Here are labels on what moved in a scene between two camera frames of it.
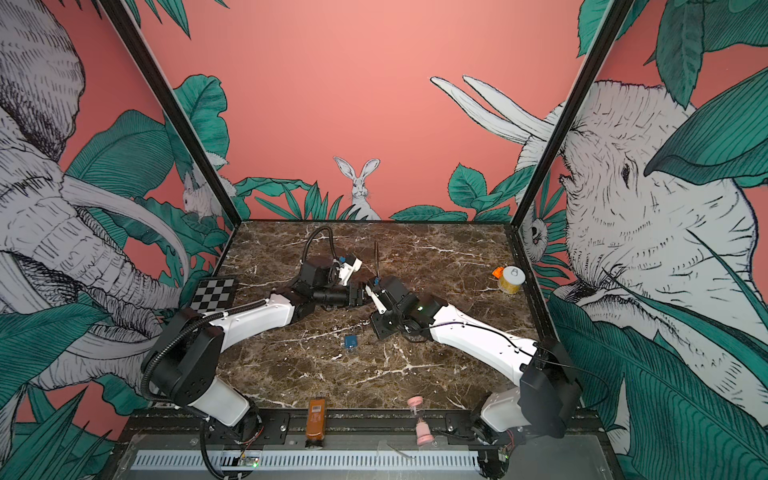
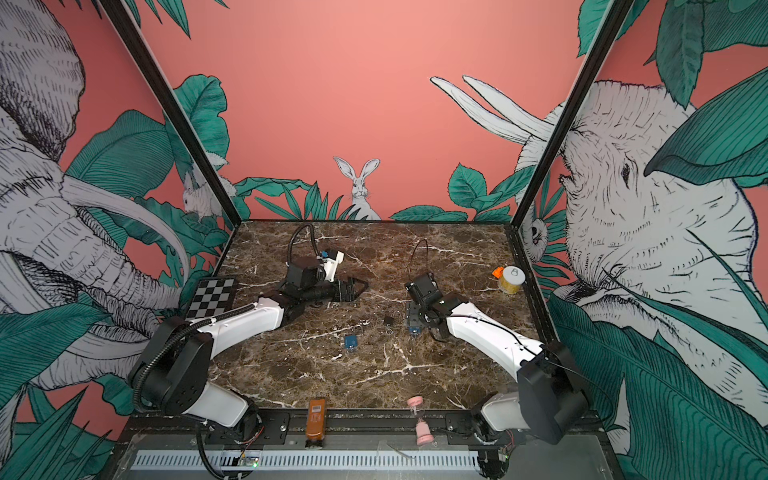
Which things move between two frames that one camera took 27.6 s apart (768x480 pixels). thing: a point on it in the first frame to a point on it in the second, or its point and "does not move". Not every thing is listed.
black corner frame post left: x=126 y=26 does not move
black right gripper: x=379 y=326 to x=412 y=314
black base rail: x=318 y=428 does not move
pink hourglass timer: x=424 y=436 does not move
